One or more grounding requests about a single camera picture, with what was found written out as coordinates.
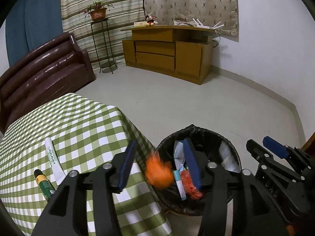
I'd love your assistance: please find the grey white wrapper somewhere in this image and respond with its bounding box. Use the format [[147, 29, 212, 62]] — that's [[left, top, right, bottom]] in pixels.
[[219, 140, 240, 173]]

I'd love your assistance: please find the green glass bottle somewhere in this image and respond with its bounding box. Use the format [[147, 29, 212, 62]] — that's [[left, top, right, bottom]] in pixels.
[[34, 169, 56, 202]]

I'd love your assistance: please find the white toothpaste tube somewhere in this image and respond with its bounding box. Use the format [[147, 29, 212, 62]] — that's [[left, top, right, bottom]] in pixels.
[[45, 137, 66, 185]]

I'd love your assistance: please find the red plastic bag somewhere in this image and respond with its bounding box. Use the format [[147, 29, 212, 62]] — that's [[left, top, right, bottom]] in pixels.
[[181, 169, 203, 200]]

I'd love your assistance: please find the light blue tube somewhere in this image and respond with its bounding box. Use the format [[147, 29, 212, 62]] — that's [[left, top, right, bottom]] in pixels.
[[173, 170, 186, 200]]

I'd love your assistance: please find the small orange plastic bag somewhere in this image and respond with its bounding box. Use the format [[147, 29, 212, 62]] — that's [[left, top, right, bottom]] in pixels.
[[145, 151, 174, 190]]

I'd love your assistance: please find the black lined trash bin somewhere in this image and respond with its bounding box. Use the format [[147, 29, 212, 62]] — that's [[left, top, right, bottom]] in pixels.
[[153, 124, 242, 216]]

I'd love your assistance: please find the wooden chair edge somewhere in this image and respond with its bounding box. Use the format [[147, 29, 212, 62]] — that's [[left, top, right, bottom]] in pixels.
[[301, 132, 315, 152]]

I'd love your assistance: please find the green checkered tablecloth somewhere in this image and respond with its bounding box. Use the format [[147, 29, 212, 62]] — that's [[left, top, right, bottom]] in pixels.
[[1, 93, 173, 235]]

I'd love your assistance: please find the wooden TV cabinet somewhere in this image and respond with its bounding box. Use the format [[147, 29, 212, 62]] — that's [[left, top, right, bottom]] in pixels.
[[122, 25, 215, 85]]

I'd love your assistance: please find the dark red leather sofa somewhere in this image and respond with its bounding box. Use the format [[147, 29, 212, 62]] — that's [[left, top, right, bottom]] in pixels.
[[1, 32, 95, 133]]

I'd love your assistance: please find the black metal plant stand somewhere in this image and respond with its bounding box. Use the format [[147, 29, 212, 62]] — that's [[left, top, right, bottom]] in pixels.
[[90, 17, 118, 74]]

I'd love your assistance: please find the beige diamond pattern curtain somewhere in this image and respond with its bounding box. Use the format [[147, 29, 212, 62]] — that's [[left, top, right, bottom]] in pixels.
[[144, 0, 239, 37]]

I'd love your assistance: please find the small plush toy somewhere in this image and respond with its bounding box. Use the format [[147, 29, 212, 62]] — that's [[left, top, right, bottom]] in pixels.
[[145, 15, 158, 26]]

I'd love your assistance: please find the cream box on cabinet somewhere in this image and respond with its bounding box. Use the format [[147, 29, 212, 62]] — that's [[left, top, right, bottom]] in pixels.
[[133, 21, 148, 27]]

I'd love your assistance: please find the striped curtain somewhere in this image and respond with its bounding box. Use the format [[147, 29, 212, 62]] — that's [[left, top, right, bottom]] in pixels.
[[61, 0, 144, 68]]

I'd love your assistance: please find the blue curtain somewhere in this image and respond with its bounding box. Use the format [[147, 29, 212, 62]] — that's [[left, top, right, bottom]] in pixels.
[[5, 0, 63, 67]]

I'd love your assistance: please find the potted plant terracotta pot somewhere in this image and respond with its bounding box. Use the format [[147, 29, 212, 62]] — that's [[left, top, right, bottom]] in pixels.
[[83, 2, 114, 21]]

